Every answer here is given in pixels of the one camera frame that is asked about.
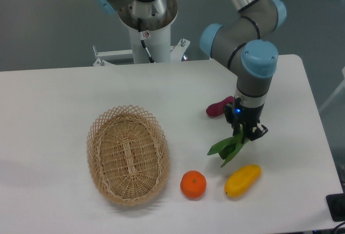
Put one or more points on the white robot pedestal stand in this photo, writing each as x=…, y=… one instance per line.
x=146, y=47

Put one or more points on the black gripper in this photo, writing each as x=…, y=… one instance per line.
x=238, y=115

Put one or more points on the orange mandarin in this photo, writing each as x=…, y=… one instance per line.
x=193, y=184

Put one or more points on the purple sweet potato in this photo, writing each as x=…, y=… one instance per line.
x=217, y=109

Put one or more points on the black device at table edge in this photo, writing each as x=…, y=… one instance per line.
x=335, y=204

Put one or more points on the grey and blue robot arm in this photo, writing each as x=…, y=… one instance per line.
x=239, y=47

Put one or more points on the yellow mango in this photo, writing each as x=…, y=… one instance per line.
x=241, y=180

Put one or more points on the oval wicker basket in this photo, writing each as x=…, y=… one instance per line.
x=128, y=156

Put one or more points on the green bok choy vegetable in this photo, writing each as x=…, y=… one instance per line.
x=228, y=148

